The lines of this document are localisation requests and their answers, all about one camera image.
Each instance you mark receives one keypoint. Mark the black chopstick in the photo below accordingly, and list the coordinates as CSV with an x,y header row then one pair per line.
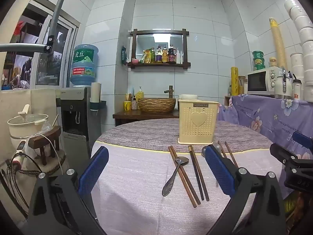
x,y
196,176

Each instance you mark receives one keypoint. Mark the green cup holder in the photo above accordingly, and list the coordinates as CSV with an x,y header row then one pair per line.
x,y
97,105

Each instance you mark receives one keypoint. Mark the yellow wrapped roll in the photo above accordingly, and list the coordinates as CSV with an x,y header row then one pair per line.
x,y
234,80

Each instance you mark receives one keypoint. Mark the small dark pump bottle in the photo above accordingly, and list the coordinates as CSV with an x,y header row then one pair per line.
x,y
134,104

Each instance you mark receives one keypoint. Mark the glass jar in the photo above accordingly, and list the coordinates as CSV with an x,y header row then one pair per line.
x,y
241,85

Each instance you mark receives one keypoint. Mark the small wooden box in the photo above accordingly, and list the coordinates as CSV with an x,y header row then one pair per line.
x,y
227,100

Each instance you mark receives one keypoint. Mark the dark wooden washstand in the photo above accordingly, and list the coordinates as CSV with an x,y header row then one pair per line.
x,y
137,116

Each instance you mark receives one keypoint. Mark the green noodle cup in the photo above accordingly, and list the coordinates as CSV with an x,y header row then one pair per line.
x,y
258,55
259,64

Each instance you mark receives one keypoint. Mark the yellow soap pump bottle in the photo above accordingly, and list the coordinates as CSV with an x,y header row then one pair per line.
x,y
140,94

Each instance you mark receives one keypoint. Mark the cream plastic utensil holder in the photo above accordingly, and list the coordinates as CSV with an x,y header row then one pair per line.
x,y
198,124

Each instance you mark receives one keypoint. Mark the white bottle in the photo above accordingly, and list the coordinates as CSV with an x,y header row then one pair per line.
x,y
179,56

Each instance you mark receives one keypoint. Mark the wooden framed mirror shelf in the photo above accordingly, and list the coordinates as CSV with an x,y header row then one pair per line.
x,y
159,64

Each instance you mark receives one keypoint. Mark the green bottle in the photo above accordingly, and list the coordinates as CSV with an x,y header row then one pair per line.
x,y
152,55

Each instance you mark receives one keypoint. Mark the grey water dispenser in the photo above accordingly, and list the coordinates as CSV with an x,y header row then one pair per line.
x,y
73,117

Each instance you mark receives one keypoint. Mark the small yellow jar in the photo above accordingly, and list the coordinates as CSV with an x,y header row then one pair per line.
x,y
273,62

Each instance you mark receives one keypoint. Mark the white tumbler with black lid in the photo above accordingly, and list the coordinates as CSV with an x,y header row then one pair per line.
x,y
297,90

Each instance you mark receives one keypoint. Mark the white and red device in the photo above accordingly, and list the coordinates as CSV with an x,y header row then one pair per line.
x,y
20,151

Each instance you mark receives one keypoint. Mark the glass window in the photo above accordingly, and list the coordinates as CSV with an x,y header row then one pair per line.
x,y
46,66

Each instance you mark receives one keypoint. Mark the green hanging packet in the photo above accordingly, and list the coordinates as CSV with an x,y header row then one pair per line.
x,y
124,55

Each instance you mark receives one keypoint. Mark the white microwave oven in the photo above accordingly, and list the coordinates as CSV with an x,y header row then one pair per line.
x,y
259,82

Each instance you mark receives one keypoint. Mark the pink small dish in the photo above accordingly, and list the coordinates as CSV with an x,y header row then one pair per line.
x,y
135,60

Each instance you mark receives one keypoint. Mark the metal spoon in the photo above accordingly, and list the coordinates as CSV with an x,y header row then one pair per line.
x,y
217,148
182,161

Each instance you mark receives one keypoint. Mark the woven wash basin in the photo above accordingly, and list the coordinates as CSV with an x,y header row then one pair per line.
x,y
156,105

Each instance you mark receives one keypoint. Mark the white paper cup stack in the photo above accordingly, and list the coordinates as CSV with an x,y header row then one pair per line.
x,y
95,91

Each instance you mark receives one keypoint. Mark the yellow patterned cup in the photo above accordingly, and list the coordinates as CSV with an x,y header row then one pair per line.
x,y
127,105

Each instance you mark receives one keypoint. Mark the tall yellow cup stack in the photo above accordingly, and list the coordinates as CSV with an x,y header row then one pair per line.
x,y
277,41

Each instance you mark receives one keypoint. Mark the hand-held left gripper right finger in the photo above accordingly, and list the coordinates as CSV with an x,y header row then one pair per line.
x,y
218,173

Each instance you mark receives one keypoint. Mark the blue water bottle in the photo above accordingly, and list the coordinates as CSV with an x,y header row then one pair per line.
x,y
84,63

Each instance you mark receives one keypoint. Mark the small dark wooden stool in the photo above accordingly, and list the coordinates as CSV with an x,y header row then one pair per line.
x,y
46,139

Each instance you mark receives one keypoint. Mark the purple floral cloth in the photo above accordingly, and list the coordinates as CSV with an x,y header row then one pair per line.
x,y
264,117

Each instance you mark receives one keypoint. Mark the dark sauce bottle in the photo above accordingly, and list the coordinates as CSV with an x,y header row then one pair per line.
x,y
172,53

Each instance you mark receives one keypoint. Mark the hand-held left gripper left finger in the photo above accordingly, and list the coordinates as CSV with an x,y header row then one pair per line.
x,y
94,173

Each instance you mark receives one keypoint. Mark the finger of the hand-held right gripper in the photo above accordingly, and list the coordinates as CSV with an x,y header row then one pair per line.
x,y
304,140
286,155

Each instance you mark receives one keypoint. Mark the amber sauce bottle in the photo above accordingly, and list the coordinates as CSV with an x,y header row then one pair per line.
x,y
165,55

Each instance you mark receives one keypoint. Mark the yellow seasoning packet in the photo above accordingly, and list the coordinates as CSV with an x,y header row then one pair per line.
x,y
145,56

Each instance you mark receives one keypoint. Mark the brown wooden chopstick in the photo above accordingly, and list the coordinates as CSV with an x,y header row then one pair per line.
x,y
187,188
221,148
231,154
200,176
193,188

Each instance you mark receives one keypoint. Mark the stacks of white paper cups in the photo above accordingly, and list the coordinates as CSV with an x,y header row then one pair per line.
x,y
304,36

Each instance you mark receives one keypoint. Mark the brown bamboo faucet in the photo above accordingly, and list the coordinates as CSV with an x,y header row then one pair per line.
x,y
170,91

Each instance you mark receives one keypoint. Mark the purple label bottle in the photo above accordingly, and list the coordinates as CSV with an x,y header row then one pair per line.
x,y
159,55

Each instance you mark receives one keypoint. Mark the cream pot with glass lid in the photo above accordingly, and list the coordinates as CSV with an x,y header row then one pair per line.
x,y
24,127

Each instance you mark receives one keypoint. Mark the white box with brown base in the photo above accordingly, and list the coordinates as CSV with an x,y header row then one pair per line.
x,y
188,97

